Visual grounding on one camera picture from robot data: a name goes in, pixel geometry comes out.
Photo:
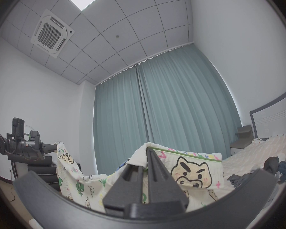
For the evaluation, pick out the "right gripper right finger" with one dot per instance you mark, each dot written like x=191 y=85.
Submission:
x=162 y=182

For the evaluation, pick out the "blue-green curtain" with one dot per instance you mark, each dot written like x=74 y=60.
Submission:
x=169 y=104

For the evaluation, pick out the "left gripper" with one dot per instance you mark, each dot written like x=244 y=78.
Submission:
x=32 y=148

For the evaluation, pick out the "white printed pillow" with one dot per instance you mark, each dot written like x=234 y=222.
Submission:
x=259 y=140

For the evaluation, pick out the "grey bedside table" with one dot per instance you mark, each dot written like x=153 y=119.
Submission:
x=243 y=139

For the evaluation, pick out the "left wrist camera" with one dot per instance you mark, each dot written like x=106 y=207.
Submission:
x=34 y=136

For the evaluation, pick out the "pile of clothes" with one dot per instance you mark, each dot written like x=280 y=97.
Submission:
x=271 y=163

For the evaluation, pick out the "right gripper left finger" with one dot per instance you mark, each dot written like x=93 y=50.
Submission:
x=131 y=187

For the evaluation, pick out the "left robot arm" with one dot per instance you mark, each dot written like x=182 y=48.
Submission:
x=4 y=144

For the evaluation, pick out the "ceiling air conditioner vent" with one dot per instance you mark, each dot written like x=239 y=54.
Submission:
x=50 y=32

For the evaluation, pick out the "white printed pyjama top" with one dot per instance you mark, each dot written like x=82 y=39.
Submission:
x=193 y=173

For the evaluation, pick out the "black chest of drawers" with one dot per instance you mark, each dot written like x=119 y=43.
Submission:
x=43 y=173

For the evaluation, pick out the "bed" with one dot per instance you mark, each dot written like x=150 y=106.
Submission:
x=252 y=156

